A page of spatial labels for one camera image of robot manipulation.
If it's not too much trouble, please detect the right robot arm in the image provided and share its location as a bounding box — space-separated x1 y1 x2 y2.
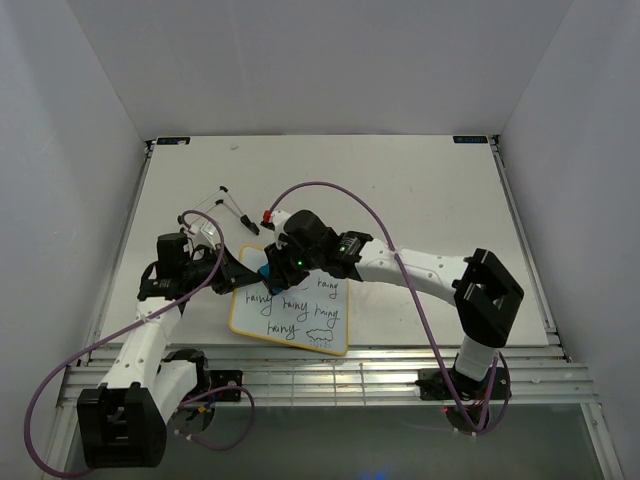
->
260 210 524 397

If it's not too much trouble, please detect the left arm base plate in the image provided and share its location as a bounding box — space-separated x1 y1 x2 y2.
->
202 370 243 404

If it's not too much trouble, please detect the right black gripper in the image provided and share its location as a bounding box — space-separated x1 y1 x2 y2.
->
264 237 321 293

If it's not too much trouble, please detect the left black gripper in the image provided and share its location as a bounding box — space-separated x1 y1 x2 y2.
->
184 243 263 294

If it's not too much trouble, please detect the purple cable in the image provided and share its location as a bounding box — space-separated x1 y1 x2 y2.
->
267 181 512 436
23 209 256 474

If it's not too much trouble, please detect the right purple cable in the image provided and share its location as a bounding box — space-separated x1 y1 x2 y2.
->
267 181 512 436

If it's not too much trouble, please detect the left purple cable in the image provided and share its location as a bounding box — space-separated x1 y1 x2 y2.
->
23 209 256 474

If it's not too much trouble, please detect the right blue table label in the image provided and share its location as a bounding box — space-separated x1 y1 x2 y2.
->
452 135 489 145

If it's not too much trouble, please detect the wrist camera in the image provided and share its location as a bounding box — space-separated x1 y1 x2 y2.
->
186 222 219 249
261 210 291 249

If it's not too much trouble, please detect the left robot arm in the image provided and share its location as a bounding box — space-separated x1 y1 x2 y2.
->
77 232 262 469

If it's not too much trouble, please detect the yellow framed whiteboard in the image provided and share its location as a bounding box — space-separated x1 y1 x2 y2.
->
229 271 349 356

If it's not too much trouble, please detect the blue whiteboard eraser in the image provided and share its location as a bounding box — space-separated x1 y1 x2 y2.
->
258 264 271 282

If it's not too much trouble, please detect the aluminium rail frame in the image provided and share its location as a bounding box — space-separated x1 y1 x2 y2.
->
39 134 626 480

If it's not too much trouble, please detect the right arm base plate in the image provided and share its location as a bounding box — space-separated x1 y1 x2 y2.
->
409 367 509 402

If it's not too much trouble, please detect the left blue table label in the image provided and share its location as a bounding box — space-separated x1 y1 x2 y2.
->
156 137 191 146

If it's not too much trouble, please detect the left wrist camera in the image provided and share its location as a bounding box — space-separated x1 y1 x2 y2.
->
186 222 219 249

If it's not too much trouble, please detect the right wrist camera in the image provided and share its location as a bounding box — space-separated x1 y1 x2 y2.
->
261 210 291 249

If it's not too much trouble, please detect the blue table label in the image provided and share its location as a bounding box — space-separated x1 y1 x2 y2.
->
156 137 191 146
452 135 489 145

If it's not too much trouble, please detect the black wire whiteboard stand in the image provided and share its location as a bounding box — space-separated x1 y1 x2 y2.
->
193 185 260 236

